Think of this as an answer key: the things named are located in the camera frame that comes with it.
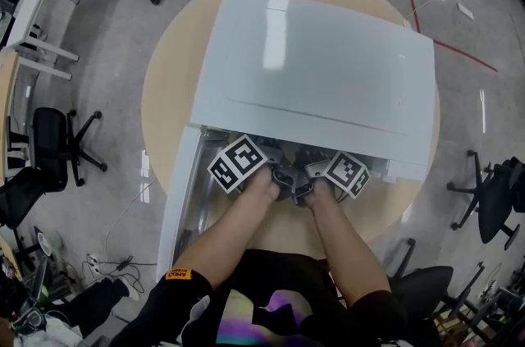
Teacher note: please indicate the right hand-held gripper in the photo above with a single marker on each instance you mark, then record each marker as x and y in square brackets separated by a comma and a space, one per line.
[346, 175]

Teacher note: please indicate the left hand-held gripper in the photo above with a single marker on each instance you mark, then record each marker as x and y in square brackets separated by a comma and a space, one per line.
[238, 165]

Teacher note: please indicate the person's right forearm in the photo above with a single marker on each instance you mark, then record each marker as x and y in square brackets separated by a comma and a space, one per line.
[348, 247]

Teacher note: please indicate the person's left forearm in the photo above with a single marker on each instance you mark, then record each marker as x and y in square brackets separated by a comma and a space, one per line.
[229, 230]

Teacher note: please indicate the white microwave oven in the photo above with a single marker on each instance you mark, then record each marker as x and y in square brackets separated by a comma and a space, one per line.
[320, 70]

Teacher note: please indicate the person's black printed shirt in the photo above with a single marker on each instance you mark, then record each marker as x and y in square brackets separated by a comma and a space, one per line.
[283, 275]

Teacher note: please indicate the white power strip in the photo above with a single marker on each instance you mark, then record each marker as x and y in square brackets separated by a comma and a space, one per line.
[93, 265]

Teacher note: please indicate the white paper sheet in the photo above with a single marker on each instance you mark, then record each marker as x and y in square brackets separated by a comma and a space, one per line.
[465, 11]

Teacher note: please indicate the white waste bin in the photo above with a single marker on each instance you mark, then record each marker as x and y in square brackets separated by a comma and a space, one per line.
[50, 243]

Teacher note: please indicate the curved wooden desk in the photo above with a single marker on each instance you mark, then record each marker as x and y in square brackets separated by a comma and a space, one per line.
[8, 91]

